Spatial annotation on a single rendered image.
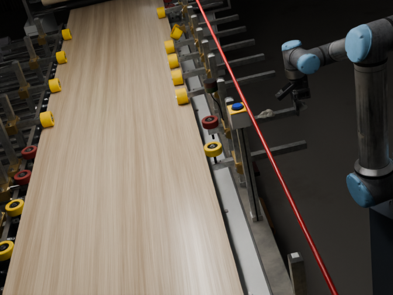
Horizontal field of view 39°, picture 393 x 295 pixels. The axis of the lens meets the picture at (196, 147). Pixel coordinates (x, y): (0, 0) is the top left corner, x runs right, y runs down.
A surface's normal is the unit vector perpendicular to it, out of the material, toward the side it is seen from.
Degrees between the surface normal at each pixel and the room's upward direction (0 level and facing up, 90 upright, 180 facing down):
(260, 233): 0
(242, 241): 0
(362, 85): 90
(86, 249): 0
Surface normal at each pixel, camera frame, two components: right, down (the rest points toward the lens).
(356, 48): -0.95, 0.21
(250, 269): -0.19, -0.84
